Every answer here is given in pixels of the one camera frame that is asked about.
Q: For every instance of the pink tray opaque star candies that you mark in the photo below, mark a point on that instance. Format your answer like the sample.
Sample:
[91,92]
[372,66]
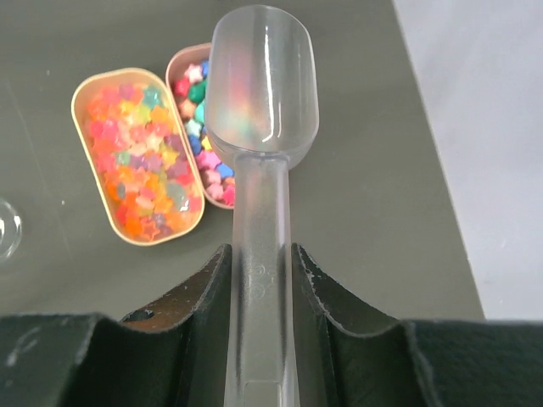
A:
[186,80]

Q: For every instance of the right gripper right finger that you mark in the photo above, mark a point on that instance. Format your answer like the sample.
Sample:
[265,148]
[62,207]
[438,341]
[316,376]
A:
[352,354]

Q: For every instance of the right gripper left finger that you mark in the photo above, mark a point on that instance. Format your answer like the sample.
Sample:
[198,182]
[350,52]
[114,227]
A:
[171,352]

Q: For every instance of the clear plastic scoop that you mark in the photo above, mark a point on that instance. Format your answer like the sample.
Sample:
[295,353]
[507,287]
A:
[262,116]

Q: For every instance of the clear plastic jar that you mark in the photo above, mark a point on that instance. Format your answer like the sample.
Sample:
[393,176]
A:
[11,230]

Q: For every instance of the tan tray translucent star candies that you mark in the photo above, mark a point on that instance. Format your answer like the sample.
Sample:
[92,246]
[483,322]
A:
[139,156]

